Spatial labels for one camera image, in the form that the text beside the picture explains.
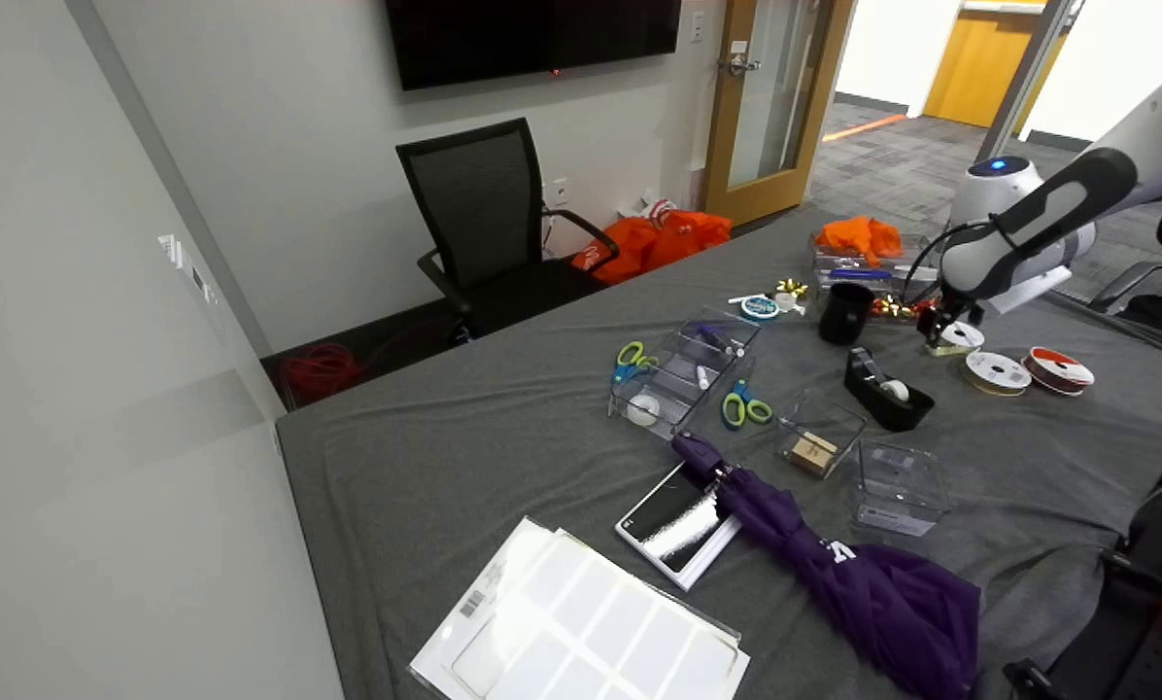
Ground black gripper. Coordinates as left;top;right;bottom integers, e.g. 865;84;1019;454
922;278;992;358

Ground red ribbon roll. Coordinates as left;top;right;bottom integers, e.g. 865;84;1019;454
1021;343;1100;399

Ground blue tape roll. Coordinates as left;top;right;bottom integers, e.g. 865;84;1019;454
724;292;787;325

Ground clear tape roll in organizer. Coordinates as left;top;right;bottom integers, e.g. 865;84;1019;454
622;390;667;432

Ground black tape dispenser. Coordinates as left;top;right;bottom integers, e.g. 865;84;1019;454
842;343;939;436

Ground black cup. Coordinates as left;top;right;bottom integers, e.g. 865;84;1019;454
817;278;878;348

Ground small orange bag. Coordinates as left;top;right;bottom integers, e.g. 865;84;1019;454
811;215;909;273

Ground empty clear plastic container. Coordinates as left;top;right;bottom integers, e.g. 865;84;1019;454
847;439;960;543

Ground clear box holding notepad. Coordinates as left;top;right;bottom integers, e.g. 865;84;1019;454
769;405;870;482

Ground loose gold gift bow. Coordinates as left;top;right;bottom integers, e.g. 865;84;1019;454
769;273;817;317

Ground small tan notepad block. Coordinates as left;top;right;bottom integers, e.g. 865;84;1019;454
783;432;842;478

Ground purple folded umbrella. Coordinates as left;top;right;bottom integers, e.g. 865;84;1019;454
667;432;982;700

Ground clear desk organizer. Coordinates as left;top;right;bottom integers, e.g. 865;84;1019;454
603;314;763;444

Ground wooden door with glass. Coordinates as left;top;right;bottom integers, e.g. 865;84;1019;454
698;0;860;229

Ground large orange bag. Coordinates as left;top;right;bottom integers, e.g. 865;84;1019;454
574;207;738;292

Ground blue scissors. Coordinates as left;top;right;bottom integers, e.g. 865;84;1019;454
609;338;662;390

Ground black tablet with white edge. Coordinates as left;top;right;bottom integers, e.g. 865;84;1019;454
609;458;746;596

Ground grey table cloth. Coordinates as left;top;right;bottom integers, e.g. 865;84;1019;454
273;198;1162;700

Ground white label sheets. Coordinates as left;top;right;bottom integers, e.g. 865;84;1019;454
407;513;755;700

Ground black mesh office chair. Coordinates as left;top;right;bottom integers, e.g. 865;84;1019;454
391;117;622;343

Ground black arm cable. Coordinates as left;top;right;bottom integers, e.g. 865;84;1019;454
896;215;997;305

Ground green handled scissors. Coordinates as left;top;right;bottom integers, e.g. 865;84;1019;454
719;375;778;436

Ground black wall television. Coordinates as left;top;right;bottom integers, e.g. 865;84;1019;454
381;0;685;93

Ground red coiled cable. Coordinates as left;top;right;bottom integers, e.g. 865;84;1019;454
274;338;365;408

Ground white wall plate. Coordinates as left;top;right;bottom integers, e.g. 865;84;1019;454
156;229;219;305

